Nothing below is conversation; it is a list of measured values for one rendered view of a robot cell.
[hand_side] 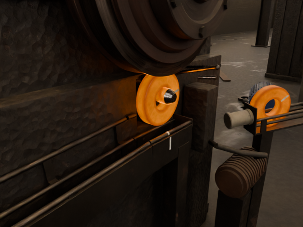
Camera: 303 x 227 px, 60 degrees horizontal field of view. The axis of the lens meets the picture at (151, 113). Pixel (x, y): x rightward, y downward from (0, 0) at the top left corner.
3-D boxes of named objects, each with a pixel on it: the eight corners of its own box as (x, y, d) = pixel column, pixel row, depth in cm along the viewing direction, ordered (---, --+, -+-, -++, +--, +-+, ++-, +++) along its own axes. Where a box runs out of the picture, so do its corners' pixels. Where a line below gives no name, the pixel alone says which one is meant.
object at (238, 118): (223, 125, 99) (223, 110, 97) (244, 120, 101) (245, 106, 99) (231, 131, 94) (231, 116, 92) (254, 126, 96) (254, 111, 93)
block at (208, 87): (178, 145, 100) (181, 84, 91) (190, 138, 105) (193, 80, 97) (203, 155, 93) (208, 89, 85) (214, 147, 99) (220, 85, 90)
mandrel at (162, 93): (135, 80, 82) (132, 94, 82) (125, 78, 78) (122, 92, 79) (180, 91, 71) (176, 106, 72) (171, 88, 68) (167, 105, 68)
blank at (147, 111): (139, 132, 73) (148, 135, 71) (131, 79, 66) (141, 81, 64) (172, 109, 83) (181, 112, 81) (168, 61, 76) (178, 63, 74)
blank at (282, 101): (259, 131, 103) (264, 134, 100) (241, 103, 96) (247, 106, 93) (290, 106, 103) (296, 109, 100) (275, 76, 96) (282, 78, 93)
